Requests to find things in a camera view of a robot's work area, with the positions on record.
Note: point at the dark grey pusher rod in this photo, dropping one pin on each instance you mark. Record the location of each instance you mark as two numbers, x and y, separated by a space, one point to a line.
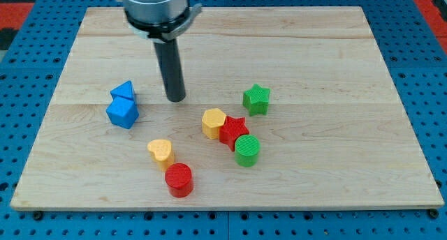
171 70

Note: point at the green star block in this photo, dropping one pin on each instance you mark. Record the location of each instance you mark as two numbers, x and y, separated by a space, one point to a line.
256 100

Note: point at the red star block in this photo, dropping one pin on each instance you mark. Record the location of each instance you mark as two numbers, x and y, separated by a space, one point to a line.
231 130

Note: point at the wooden board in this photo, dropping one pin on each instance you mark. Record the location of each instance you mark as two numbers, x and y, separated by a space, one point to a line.
335 137

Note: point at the blue triangle block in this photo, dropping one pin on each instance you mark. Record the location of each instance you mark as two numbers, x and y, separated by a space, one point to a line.
124 90

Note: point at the blue cube block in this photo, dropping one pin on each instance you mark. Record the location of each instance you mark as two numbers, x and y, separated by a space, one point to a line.
122 112

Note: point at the yellow hexagon block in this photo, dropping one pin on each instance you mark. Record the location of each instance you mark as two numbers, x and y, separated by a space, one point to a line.
212 121

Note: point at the yellow heart block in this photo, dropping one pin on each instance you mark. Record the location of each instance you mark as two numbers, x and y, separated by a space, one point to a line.
162 153

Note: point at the green cylinder block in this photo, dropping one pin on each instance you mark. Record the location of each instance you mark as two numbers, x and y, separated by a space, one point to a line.
247 148

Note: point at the red cylinder block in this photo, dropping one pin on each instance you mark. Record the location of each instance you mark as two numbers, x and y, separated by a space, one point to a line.
179 180

